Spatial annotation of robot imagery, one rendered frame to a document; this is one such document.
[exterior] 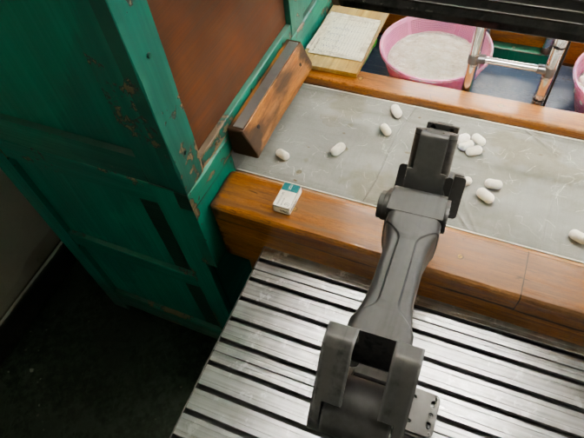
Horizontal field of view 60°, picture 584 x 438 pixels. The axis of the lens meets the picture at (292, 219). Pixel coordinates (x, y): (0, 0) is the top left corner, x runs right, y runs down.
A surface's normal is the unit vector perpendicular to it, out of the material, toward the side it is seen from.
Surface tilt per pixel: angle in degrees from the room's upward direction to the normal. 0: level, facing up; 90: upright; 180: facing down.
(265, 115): 67
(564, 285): 0
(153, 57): 90
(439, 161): 50
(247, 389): 0
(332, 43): 0
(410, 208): 13
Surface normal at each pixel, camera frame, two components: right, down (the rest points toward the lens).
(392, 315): -0.01, -0.74
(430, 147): -0.33, 0.23
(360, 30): -0.09, -0.58
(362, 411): -0.18, -0.34
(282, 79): 0.81, 0.01
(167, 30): 0.92, 0.26
